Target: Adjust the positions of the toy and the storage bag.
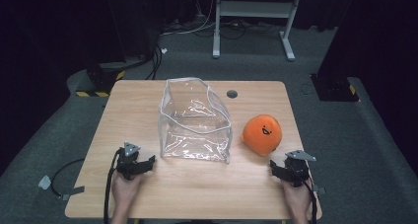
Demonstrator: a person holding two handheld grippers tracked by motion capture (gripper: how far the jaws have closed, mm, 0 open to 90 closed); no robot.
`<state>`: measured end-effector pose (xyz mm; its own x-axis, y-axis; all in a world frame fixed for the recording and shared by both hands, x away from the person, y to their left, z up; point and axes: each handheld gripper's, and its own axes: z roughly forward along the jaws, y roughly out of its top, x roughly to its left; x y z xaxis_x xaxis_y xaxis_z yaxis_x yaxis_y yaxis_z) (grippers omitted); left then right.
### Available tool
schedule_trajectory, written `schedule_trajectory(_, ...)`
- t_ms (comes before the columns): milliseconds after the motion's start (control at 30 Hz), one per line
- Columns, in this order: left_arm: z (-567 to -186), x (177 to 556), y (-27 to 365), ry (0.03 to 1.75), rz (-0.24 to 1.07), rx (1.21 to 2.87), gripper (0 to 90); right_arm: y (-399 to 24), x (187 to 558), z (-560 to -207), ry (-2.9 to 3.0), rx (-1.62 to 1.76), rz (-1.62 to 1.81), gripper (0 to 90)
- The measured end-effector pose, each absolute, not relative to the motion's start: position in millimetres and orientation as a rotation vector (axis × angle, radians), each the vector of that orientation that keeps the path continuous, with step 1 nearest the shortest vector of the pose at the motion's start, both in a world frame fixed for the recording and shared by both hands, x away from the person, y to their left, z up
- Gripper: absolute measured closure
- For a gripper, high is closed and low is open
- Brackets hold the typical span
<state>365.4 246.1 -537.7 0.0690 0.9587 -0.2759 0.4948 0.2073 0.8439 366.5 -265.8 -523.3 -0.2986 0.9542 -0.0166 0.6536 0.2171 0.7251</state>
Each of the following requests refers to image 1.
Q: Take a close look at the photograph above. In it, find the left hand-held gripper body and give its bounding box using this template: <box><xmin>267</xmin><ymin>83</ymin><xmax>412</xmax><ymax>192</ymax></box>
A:
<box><xmin>115</xmin><ymin>141</ymin><xmax>146</xmax><ymax>181</ymax></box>

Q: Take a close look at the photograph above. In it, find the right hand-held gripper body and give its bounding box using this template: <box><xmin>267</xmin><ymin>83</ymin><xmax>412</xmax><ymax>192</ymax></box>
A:
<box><xmin>283</xmin><ymin>149</ymin><xmax>318</xmax><ymax>188</ymax></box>

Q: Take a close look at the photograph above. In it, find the orange plush toy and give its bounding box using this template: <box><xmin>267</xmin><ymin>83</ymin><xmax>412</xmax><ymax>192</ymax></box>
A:
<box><xmin>240</xmin><ymin>113</ymin><xmax>283</xmax><ymax>158</ymax></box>

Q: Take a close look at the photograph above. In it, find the clear plastic bag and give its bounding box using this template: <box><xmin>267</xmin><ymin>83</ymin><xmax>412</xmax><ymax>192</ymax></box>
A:
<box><xmin>158</xmin><ymin>77</ymin><xmax>234</xmax><ymax>165</ymax></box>

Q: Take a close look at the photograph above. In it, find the person's right hand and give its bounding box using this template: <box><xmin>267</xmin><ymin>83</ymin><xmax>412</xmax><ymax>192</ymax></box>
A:
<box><xmin>281</xmin><ymin>179</ymin><xmax>314</xmax><ymax>217</ymax></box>

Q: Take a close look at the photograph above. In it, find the grey tape strip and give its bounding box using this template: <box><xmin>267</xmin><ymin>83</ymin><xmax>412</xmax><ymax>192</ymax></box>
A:
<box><xmin>61</xmin><ymin>186</ymin><xmax>86</xmax><ymax>201</ymax></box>

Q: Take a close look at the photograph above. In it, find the black yellow-striped stand base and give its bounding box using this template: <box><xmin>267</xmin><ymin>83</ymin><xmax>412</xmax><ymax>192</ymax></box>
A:
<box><xmin>75</xmin><ymin>59</ymin><xmax>127</xmax><ymax>99</ymax></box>
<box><xmin>310</xmin><ymin>73</ymin><xmax>360</xmax><ymax>103</ymax></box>

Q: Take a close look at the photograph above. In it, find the dark curtain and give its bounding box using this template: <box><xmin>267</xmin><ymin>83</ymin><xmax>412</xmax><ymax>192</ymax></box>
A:
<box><xmin>316</xmin><ymin>0</ymin><xmax>418</xmax><ymax>178</ymax></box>
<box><xmin>0</xmin><ymin>0</ymin><xmax>162</xmax><ymax>176</ymax></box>

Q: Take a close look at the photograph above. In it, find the white metal stand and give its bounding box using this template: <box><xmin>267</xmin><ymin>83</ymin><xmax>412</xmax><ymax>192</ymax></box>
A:
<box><xmin>212</xmin><ymin>0</ymin><xmax>305</xmax><ymax>62</ymax></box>

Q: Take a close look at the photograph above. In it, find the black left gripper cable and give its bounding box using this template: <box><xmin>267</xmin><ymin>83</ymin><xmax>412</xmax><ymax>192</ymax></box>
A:
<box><xmin>103</xmin><ymin>147</ymin><xmax>122</xmax><ymax>224</ymax></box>

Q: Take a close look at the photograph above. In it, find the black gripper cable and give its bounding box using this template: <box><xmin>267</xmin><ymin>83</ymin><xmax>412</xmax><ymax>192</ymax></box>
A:
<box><xmin>103</xmin><ymin>147</ymin><xmax>122</xmax><ymax>224</ymax></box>
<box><xmin>302</xmin><ymin>176</ymin><xmax>319</xmax><ymax>224</ymax></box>

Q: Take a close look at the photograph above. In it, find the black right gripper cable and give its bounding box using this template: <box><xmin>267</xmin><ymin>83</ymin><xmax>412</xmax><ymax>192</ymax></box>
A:
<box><xmin>302</xmin><ymin>176</ymin><xmax>319</xmax><ymax>224</ymax></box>

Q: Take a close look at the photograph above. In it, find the black floor cable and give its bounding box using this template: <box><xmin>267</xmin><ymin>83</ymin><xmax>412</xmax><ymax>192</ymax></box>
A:
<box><xmin>49</xmin><ymin>158</ymin><xmax>86</xmax><ymax>198</ymax></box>

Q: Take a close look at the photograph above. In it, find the black cable bundle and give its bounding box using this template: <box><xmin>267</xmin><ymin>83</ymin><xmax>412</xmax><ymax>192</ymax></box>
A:
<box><xmin>145</xmin><ymin>43</ymin><xmax>164</xmax><ymax>81</ymax></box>

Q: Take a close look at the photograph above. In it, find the tangle of floor cables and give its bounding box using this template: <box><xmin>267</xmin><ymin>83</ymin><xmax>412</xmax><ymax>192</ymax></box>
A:
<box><xmin>160</xmin><ymin>0</ymin><xmax>284</xmax><ymax>40</ymax></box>

